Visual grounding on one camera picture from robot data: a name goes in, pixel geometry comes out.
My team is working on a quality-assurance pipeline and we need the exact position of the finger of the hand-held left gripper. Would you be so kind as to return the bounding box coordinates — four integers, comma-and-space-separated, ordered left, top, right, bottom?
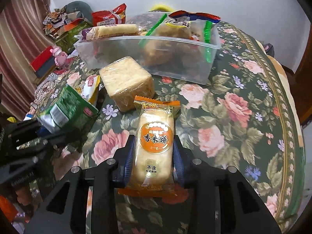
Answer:
9, 120, 46, 140
5, 129, 84, 174

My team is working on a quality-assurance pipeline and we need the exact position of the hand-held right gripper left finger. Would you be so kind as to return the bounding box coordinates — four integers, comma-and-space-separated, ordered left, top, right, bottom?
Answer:
23, 135, 137, 234

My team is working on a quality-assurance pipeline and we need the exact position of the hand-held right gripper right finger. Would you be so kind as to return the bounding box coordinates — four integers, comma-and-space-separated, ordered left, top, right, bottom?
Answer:
171, 135, 283, 234

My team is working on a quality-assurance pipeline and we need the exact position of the green snack packet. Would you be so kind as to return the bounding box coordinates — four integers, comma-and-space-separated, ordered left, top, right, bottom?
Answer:
36, 84, 99, 133

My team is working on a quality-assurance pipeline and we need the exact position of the orange rice cracker packet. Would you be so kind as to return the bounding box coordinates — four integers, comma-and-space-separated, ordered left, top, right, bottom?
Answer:
118, 95, 181, 198

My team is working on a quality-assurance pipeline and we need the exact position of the clear plastic storage box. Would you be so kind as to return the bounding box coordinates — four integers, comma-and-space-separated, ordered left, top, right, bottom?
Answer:
73, 12, 222, 85

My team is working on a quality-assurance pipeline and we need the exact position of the purple-ended cake roll packet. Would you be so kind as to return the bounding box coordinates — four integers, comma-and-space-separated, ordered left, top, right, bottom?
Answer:
75, 24, 144, 41

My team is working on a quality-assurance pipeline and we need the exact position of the red snack packet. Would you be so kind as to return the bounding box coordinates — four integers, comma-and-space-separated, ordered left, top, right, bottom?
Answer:
91, 3, 127, 27

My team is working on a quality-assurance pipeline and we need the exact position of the blue biscuit packet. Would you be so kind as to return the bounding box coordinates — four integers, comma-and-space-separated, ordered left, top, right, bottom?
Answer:
164, 10, 220, 30

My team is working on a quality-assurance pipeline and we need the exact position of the orange plastic bag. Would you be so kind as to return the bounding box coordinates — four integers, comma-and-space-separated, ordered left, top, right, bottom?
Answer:
0, 195, 18, 225

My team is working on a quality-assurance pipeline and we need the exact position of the patchwork quilt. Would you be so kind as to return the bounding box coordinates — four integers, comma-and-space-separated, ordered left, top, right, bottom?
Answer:
24, 51, 81, 122

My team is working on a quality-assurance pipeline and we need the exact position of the yellow white snack packet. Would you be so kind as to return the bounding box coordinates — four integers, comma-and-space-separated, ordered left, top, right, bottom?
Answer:
78, 75, 101, 105

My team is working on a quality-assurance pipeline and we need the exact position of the red box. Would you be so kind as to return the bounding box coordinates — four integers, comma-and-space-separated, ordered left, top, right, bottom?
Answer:
30, 46, 55, 72

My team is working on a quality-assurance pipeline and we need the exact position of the pink toy figure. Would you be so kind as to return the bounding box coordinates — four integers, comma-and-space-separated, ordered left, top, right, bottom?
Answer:
50, 46, 67, 67

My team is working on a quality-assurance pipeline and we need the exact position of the wrapped toast bread block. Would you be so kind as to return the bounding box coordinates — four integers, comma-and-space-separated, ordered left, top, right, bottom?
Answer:
99, 56, 155, 113

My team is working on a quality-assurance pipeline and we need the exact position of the striped curtain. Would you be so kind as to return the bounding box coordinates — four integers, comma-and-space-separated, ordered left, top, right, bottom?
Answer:
0, 0, 53, 103

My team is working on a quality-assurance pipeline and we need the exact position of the pile of patterned cloth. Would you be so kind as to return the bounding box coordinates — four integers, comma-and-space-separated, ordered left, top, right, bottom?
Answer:
43, 8, 84, 38

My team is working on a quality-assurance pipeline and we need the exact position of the orange lidded box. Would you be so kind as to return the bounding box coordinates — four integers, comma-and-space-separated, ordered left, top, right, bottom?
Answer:
58, 18, 84, 33

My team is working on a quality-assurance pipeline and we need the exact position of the grey plush toy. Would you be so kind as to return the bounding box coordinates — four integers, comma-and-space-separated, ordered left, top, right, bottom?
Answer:
66, 1, 93, 22

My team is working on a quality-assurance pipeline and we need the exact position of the wooden wardrobe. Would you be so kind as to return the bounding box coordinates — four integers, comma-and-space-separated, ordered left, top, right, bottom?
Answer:
290, 61, 312, 127

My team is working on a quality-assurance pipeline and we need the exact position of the yellow plush blanket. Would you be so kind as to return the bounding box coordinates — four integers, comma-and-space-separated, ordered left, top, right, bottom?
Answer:
256, 41, 294, 81

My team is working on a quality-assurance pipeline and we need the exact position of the grey backpack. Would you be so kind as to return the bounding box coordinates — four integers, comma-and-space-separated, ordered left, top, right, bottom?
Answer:
262, 43, 275, 58

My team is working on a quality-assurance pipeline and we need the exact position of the yellow foam tube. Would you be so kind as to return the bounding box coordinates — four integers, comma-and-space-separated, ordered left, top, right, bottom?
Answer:
149, 3, 172, 11

